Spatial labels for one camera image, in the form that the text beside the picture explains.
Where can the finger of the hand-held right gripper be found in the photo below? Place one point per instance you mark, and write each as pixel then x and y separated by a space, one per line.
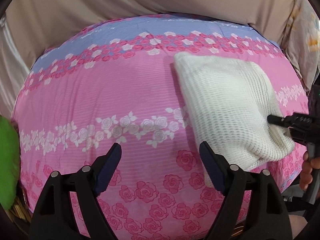
pixel 301 136
pixel 287 120

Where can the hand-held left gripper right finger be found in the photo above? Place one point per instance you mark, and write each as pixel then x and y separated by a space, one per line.
pixel 211 170

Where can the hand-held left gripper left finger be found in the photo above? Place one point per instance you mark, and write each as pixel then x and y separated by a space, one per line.
pixel 110 167

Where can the white red black knit sweater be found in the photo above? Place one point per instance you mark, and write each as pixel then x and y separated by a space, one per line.
pixel 225 105

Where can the person's right hand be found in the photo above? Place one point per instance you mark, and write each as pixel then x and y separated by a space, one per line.
pixel 306 172

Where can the pink floral bed sheet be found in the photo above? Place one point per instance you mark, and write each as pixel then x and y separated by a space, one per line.
pixel 112 100

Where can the pale floral cloth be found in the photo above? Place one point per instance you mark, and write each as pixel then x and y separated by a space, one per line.
pixel 303 37

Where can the woven bamboo basket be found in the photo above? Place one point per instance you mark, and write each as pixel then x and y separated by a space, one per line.
pixel 21 208

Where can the green cloth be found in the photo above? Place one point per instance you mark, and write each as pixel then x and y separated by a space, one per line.
pixel 8 162

